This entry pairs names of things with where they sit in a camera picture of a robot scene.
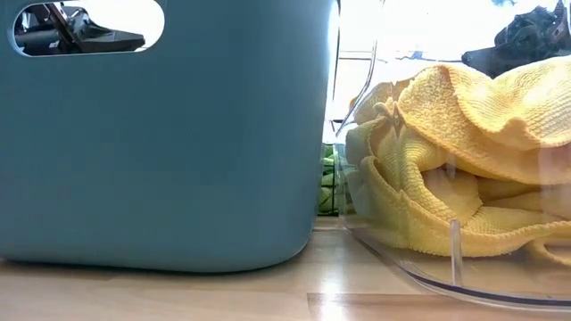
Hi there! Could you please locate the clear plastic bin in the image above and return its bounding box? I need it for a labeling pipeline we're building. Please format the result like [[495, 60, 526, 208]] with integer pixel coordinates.
[[332, 0, 571, 313]]

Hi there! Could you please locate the teal plastic basket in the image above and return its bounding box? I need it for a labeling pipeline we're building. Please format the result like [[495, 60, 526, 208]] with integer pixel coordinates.
[[0, 0, 336, 274]]

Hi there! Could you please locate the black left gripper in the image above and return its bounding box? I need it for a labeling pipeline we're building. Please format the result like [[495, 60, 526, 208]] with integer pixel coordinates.
[[15, 3, 146, 55]]

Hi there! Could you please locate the black wire basket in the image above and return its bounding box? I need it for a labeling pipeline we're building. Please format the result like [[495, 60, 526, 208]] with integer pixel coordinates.
[[319, 141, 347, 218]]

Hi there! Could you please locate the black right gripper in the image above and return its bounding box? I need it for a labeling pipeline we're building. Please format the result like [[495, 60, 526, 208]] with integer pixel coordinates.
[[461, 0, 571, 79]]

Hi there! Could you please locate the yellow microfiber towel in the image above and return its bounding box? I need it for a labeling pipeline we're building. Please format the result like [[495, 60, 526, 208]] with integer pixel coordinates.
[[396, 54, 571, 186], [344, 78, 571, 269]]

